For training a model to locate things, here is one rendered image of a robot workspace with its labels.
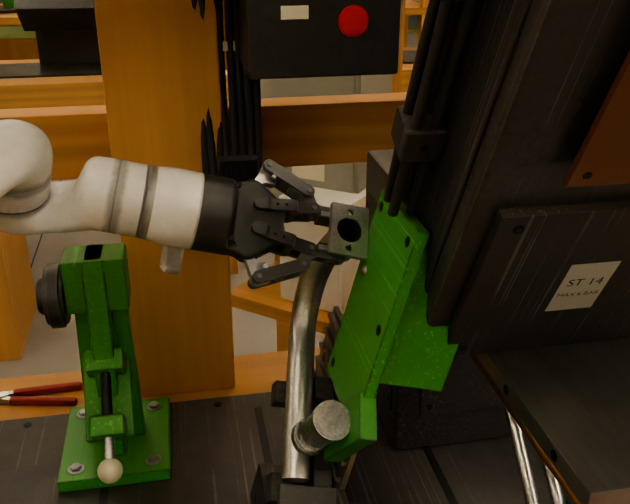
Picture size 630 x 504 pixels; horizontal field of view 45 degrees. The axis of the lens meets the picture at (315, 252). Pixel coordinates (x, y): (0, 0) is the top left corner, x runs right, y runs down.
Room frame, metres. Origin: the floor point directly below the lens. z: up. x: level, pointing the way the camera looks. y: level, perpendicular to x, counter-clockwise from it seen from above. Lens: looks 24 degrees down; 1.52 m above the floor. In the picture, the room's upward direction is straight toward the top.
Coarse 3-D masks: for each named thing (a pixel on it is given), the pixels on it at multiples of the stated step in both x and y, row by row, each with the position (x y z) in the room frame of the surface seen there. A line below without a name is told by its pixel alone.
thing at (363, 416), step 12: (360, 396) 0.58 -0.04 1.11; (348, 408) 0.60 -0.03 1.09; (360, 408) 0.58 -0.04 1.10; (372, 408) 0.58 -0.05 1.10; (360, 420) 0.57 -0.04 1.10; (372, 420) 0.57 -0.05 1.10; (360, 432) 0.56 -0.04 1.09; (372, 432) 0.56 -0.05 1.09; (336, 444) 0.60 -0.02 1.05; (348, 444) 0.57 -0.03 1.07; (360, 444) 0.57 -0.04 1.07; (324, 456) 0.62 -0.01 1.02; (336, 456) 0.60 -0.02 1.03; (348, 456) 0.60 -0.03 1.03
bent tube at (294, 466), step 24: (336, 216) 0.70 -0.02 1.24; (360, 216) 0.71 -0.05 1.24; (336, 240) 0.68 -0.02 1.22; (360, 240) 0.69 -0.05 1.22; (312, 264) 0.74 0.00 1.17; (312, 288) 0.75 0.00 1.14; (312, 312) 0.75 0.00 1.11; (312, 336) 0.73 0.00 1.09; (288, 360) 0.71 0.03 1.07; (312, 360) 0.71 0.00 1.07; (288, 384) 0.69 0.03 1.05; (312, 384) 0.69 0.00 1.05; (288, 408) 0.67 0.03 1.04; (312, 408) 0.68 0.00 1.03; (288, 432) 0.65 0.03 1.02; (288, 456) 0.63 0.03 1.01; (288, 480) 0.63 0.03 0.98
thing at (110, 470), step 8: (104, 440) 0.70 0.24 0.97; (112, 440) 0.70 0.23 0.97; (104, 448) 0.69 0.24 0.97; (112, 448) 0.69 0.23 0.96; (104, 456) 0.69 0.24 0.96; (112, 456) 0.69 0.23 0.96; (104, 464) 0.68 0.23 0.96; (112, 464) 0.68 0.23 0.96; (120, 464) 0.68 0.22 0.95; (104, 472) 0.67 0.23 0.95; (112, 472) 0.67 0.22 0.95; (120, 472) 0.67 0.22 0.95; (104, 480) 0.67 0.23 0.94; (112, 480) 0.67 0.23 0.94
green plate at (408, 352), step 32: (384, 224) 0.67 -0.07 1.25; (416, 224) 0.61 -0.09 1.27; (384, 256) 0.64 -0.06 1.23; (416, 256) 0.59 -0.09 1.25; (352, 288) 0.70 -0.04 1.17; (384, 288) 0.62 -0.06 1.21; (416, 288) 0.61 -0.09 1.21; (352, 320) 0.67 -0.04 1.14; (384, 320) 0.60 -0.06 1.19; (416, 320) 0.61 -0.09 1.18; (352, 352) 0.64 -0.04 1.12; (384, 352) 0.59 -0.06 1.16; (416, 352) 0.61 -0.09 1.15; (448, 352) 0.61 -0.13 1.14; (352, 384) 0.62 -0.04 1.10; (416, 384) 0.61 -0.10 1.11
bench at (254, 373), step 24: (240, 360) 1.01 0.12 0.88; (264, 360) 1.01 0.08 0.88; (0, 384) 0.95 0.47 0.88; (24, 384) 0.95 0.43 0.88; (48, 384) 0.95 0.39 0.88; (240, 384) 0.95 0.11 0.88; (264, 384) 0.95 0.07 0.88; (0, 408) 0.89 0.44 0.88; (24, 408) 0.89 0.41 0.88; (48, 408) 0.89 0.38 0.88
